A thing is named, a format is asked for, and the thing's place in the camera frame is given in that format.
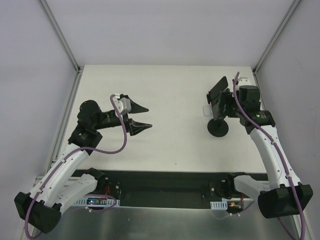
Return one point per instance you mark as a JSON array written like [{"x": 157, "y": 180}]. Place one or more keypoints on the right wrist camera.
[{"x": 243, "y": 81}]

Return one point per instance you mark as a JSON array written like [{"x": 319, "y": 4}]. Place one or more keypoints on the aluminium frame post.
[
  {"x": 277, "y": 34},
  {"x": 59, "y": 34}
]

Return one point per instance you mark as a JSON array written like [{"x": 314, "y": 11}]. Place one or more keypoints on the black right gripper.
[{"x": 223, "y": 103}]

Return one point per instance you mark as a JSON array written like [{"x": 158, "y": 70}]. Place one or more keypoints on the right white cable duct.
[{"x": 226, "y": 204}]

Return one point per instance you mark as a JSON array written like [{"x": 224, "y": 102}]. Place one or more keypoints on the black smartphone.
[
  {"x": 217, "y": 105},
  {"x": 219, "y": 87}
]

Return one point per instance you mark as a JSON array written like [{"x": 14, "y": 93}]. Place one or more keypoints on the left white cable duct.
[{"x": 94, "y": 201}]

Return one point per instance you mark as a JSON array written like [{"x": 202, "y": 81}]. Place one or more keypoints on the white folding phone stand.
[{"x": 207, "y": 111}]

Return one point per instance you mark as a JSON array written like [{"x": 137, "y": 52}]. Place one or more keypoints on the black folding phone stand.
[{"x": 209, "y": 98}]

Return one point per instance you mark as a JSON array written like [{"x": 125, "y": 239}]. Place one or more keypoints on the black round-base clamp stand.
[{"x": 218, "y": 128}]

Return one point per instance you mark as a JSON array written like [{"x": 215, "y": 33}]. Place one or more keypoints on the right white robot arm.
[{"x": 284, "y": 194}]

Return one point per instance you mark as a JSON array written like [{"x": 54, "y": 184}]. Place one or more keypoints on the aluminium frame post right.
[{"x": 277, "y": 34}]

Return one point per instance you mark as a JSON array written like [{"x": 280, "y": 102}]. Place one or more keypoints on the aluminium frame post left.
[{"x": 59, "y": 34}]

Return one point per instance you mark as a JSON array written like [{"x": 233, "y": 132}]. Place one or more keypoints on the white cable duct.
[
  {"x": 94, "y": 201},
  {"x": 226, "y": 204}
]

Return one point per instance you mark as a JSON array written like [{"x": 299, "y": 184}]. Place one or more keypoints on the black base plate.
[{"x": 173, "y": 190}]

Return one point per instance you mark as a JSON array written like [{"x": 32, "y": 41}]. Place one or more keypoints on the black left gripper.
[{"x": 126, "y": 117}]

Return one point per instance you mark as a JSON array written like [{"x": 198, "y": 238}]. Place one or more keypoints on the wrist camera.
[
  {"x": 121, "y": 103},
  {"x": 243, "y": 81}
]

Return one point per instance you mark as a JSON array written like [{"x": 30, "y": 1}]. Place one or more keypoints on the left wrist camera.
[{"x": 121, "y": 103}]

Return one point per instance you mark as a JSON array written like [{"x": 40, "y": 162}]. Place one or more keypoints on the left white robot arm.
[{"x": 44, "y": 205}]

